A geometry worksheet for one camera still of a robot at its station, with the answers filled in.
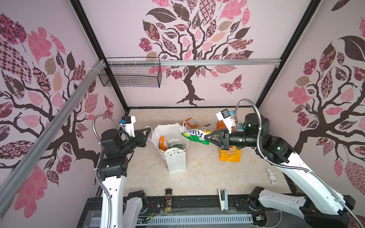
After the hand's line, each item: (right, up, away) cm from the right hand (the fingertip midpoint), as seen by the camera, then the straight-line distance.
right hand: (206, 136), depth 55 cm
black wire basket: (-45, +40, +40) cm, 72 cm away
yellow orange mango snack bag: (+22, -15, +33) cm, 42 cm away
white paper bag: (-18, -7, +39) cm, 43 cm away
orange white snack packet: (-5, +5, +52) cm, 53 cm away
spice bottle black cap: (-17, -36, +17) cm, 43 cm away
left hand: (-25, +1, +11) cm, 27 cm away
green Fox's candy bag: (-14, -11, +39) cm, 43 cm away
